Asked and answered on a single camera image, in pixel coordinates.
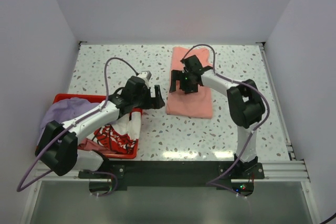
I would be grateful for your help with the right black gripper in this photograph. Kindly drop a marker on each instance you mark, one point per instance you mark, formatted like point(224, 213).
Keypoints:
point(178, 75)

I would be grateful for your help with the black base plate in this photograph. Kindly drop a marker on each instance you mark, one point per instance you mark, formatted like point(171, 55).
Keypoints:
point(121, 175)

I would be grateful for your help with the aluminium frame rail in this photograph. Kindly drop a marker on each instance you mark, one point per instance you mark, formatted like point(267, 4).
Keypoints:
point(180, 187)

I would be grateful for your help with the white red printed t shirt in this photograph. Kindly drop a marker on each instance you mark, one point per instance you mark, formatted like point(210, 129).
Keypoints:
point(121, 136)

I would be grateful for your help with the red plastic bin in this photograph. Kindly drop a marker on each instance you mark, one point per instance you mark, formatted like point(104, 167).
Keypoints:
point(91, 98)

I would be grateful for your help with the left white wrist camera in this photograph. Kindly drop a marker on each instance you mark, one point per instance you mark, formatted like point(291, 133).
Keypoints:
point(146, 76)

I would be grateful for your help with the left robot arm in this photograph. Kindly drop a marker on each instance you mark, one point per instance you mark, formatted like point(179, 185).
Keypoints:
point(58, 146)

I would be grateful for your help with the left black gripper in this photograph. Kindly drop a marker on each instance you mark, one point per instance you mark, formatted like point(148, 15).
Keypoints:
point(153, 102)

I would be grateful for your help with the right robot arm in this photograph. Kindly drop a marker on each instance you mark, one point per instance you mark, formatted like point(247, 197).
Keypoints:
point(248, 108)

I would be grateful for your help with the lavender t shirt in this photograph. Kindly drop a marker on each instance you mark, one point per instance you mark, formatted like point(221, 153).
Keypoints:
point(65, 110)

